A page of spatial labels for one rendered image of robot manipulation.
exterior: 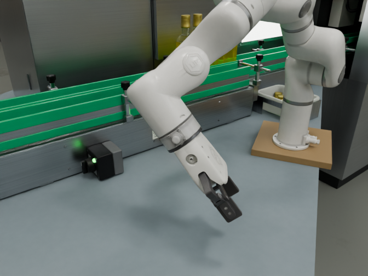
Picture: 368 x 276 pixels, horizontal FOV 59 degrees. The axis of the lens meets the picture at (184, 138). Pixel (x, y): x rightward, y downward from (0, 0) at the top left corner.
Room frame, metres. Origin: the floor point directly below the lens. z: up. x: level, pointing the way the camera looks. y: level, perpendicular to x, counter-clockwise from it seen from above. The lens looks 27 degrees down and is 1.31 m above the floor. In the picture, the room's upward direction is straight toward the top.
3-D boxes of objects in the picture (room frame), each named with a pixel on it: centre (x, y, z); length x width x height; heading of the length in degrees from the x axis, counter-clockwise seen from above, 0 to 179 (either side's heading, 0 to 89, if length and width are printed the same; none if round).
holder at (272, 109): (1.35, -0.42, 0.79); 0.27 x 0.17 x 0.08; 37
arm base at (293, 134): (1.01, -0.39, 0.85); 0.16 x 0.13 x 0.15; 63
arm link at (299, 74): (1.01, -0.38, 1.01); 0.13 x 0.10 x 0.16; 51
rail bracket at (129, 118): (0.94, 0.16, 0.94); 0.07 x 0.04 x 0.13; 37
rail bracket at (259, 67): (1.34, -0.29, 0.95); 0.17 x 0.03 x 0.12; 37
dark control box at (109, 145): (0.86, 0.24, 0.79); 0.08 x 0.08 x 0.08; 37
